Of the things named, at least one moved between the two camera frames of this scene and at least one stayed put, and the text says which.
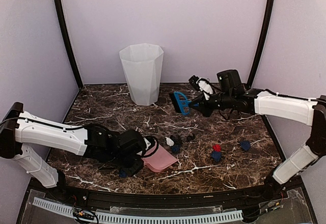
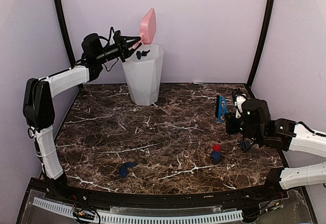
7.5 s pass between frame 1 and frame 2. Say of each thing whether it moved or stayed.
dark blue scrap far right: stayed
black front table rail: stayed
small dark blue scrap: moved
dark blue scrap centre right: stayed
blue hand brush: moved
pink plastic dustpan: moved
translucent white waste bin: stayed
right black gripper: moved
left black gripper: moved
